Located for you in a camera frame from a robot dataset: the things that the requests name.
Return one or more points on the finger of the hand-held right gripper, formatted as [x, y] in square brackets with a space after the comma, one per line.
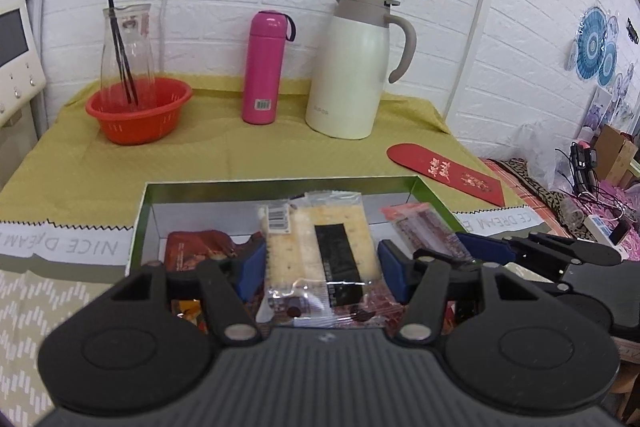
[545, 277]
[482, 244]

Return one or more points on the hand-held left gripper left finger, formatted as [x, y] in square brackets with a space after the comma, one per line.
[252, 269]

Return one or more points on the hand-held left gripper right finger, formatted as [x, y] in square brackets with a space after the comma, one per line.
[392, 269]

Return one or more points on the clear cracker packet black label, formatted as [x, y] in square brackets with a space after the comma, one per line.
[295, 247]

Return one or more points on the red-edged clear snack packet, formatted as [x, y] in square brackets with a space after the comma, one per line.
[430, 232]

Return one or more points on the red snack bag gold print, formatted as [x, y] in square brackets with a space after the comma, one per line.
[200, 252]

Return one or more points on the green cardboard box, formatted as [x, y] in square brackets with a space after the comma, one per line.
[200, 217]

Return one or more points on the orange snack packet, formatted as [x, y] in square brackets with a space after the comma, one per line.
[187, 309]

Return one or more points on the orange plaid cloth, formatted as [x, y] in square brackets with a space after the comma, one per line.
[500, 177]

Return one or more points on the white power strip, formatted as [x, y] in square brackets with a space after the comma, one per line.
[597, 227]

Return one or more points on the leopard print cloth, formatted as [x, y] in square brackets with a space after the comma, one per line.
[540, 197]

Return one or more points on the pink cloth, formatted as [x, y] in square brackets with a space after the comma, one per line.
[620, 197]

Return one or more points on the red envelope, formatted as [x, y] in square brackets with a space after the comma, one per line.
[425, 162]

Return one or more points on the clear plastic bag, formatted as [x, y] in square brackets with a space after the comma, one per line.
[542, 157]

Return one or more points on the yellow cloth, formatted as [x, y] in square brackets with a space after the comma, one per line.
[300, 157]

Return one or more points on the brown cardboard box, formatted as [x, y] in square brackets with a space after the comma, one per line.
[615, 152]

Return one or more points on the red plastic basket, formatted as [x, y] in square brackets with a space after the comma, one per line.
[145, 127]

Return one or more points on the cream thermal jug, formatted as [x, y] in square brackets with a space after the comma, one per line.
[350, 77]

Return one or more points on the pink thermos bottle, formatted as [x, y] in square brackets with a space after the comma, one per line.
[262, 67]

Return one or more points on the small blue paper fan decoration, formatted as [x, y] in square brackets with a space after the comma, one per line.
[608, 64]

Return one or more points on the patterned green beige tablecloth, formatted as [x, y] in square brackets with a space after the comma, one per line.
[30, 307]

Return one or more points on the large blue paper fan decoration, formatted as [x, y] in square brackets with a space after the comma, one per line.
[590, 44]

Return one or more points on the clear glass carafe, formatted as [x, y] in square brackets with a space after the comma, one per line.
[140, 52]

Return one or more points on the black chopstick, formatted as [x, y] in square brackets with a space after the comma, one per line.
[120, 62]
[122, 47]

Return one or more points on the white water dispenser with screen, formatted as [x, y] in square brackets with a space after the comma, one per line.
[20, 72]

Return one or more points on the wall photo stickers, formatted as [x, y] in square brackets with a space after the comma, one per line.
[612, 102]

